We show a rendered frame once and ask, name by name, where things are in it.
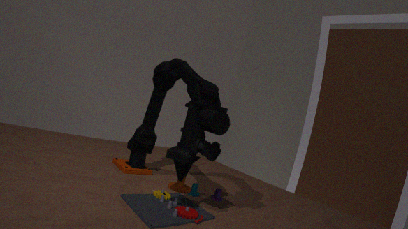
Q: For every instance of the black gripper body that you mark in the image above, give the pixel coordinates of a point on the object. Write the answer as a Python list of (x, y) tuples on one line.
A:
[(183, 151)]

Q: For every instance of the brown gear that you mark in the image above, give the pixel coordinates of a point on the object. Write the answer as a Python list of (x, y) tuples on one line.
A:
[(179, 186)]

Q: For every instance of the teal toothed gear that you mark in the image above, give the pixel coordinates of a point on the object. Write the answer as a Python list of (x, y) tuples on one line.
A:
[(194, 190)]

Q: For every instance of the purple gear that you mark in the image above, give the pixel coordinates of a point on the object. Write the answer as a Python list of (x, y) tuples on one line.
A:
[(216, 196)]

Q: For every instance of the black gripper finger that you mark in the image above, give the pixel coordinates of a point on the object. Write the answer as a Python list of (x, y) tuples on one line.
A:
[(195, 159), (181, 169)]

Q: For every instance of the yellow gear with black stripe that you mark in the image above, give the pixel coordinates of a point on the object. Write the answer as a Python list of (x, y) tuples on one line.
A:
[(158, 194)]

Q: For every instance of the red gear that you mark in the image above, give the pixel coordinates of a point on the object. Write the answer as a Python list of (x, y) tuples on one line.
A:
[(191, 214)]

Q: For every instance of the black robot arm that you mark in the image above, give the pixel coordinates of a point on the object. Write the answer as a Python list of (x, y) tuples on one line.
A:
[(204, 111)]

